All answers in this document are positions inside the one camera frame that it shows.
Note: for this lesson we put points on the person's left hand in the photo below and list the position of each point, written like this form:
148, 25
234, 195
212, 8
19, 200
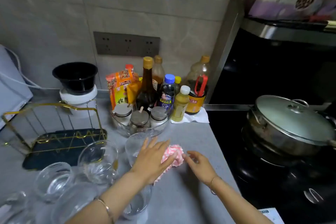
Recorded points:
149, 162

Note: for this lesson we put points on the person's right hand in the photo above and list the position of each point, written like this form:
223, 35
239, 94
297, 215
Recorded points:
203, 168

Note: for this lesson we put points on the person's right thumb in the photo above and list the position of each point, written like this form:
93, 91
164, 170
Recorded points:
188, 160

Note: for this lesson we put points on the person's left middle finger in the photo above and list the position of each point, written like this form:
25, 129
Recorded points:
163, 146

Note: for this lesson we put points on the person's left little finger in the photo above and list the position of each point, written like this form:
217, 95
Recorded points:
146, 143

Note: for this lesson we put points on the pink white cloth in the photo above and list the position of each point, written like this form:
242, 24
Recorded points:
175, 150

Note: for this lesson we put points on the person's right forearm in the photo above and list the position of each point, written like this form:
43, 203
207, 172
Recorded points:
236, 202

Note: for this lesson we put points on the person's left forearm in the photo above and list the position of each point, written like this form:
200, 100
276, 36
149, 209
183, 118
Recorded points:
115, 197

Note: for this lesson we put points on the ribbed clear drinking glass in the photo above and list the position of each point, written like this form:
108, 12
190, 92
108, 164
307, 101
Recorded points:
133, 147

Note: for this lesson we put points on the glass seasoning jar steel lid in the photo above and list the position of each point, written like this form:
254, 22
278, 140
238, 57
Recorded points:
121, 116
158, 118
139, 122

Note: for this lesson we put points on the clear seasoning jar holder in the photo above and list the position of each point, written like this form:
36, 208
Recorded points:
118, 128

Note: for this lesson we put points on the white paper towel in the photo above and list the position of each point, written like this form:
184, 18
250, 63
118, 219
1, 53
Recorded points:
199, 118

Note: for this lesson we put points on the yellow liquid bottle white cap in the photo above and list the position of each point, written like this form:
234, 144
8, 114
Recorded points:
180, 105

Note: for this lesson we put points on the clear glass pitcher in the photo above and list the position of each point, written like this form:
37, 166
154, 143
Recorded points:
98, 162

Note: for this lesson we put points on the blue capped dark bottle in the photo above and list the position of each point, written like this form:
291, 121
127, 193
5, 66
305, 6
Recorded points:
167, 94

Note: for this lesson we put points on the dark sauce bottle yellow cap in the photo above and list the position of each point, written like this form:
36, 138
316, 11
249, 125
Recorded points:
147, 90

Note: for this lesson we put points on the yellow seasoning pouch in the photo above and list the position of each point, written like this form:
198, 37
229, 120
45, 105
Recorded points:
133, 90

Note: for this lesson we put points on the clear glass cup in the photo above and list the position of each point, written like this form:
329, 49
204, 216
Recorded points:
73, 202
11, 209
137, 202
53, 181

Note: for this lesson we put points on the orange seasoning packet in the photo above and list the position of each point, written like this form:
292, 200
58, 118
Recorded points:
119, 87

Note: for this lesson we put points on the small yellow capped bottle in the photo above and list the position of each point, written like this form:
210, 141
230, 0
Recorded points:
178, 83

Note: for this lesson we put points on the amber bottle gold cap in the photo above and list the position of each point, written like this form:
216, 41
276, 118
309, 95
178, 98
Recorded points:
158, 73

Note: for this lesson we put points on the black gas stove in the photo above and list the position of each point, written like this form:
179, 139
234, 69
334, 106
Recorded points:
262, 184

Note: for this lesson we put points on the red capped bottle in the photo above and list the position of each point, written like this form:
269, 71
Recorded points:
129, 67

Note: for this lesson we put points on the white round container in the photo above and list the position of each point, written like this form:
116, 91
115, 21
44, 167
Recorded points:
78, 99

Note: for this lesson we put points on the steel cooking pot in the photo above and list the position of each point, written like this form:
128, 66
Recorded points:
267, 137

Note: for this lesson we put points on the dark green rack tray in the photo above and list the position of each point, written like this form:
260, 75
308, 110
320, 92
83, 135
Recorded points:
63, 147

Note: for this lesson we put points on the black plastic bowl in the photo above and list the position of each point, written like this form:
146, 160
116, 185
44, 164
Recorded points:
74, 76

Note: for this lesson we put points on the white printed paper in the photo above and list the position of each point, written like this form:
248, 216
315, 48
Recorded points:
271, 216

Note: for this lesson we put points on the steel pot lid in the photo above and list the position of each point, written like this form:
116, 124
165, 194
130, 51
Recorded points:
291, 120

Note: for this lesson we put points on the steel range hood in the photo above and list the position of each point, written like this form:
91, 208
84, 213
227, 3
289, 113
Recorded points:
275, 69

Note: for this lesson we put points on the white appliance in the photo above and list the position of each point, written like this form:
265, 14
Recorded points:
11, 87

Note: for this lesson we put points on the grey wall socket panel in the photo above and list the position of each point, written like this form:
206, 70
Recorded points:
126, 44

